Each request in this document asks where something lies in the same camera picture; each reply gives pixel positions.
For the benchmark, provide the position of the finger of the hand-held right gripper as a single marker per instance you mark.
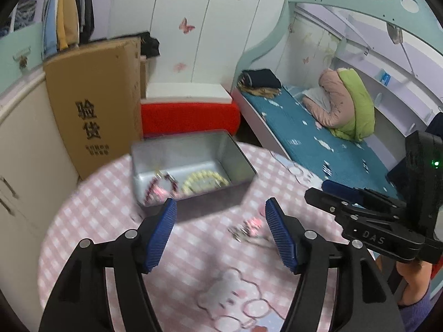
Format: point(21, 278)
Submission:
point(341, 189)
point(373, 235)

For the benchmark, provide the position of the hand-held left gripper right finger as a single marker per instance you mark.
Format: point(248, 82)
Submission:
point(282, 240)

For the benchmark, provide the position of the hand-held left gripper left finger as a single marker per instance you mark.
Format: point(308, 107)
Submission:
point(161, 237)

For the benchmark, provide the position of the grey metal box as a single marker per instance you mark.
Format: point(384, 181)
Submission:
point(240, 160)

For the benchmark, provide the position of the pink checkered tablecloth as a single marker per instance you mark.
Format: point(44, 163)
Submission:
point(207, 256)

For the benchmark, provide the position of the blue patterned bed sheet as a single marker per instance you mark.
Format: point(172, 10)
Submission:
point(294, 128)

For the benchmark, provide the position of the pink and green plush pillow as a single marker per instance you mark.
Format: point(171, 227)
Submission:
point(356, 107)

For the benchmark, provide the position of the white pillow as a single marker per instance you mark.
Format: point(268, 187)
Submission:
point(315, 95)

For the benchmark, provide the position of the small blue box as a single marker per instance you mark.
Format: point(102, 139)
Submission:
point(385, 77)

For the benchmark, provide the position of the red ottoman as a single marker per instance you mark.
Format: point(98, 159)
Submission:
point(187, 117)

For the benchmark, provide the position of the tan scarf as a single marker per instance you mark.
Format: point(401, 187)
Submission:
point(263, 92)

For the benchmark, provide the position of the folded black clothes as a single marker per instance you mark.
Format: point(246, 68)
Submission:
point(263, 77)

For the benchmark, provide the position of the white foam board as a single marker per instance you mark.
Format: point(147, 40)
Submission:
point(187, 93)

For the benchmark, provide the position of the beige low cabinet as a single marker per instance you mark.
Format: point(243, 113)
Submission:
point(31, 152)

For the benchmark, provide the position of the grey hanging pouch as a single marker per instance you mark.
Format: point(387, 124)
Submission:
point(395, 34)

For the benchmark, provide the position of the large cardboard box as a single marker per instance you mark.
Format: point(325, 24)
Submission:
point(93, 86)

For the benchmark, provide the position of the faded pink butterfly sticker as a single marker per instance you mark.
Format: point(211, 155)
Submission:
point(179, 66)

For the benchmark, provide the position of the black clothes pile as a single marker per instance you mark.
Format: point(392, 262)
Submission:
point(150, 45)

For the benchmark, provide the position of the white wardrobe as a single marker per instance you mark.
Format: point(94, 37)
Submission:
point(207, 24)

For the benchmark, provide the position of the pine cone pendant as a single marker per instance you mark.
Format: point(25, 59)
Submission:
point(23, 63)

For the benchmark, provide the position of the green drawer cabinet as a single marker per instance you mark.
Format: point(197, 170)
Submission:
point(20, 48)

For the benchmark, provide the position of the mustard hanging jacket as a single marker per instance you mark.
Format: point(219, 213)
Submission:
point(67, 17)

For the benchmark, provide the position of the dark hanging jackets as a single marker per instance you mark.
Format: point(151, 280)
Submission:
point(86, 7)

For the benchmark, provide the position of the light blue hanging shirt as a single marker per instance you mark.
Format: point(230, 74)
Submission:
point(52, 20)

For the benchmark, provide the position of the folded jeans stack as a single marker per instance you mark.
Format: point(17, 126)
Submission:
point(22, 12)

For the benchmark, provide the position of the green bunk bed frame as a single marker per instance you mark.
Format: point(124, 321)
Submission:
point(270, 31)

